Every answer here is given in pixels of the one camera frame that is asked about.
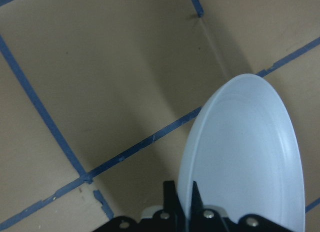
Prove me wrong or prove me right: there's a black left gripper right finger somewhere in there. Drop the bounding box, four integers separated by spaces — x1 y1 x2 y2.
191 182 229 232

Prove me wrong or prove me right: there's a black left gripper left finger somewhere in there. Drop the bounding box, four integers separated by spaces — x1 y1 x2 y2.
162 181 185 232

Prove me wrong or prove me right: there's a light blue plate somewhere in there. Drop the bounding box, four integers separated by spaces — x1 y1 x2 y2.
177 74 305 232

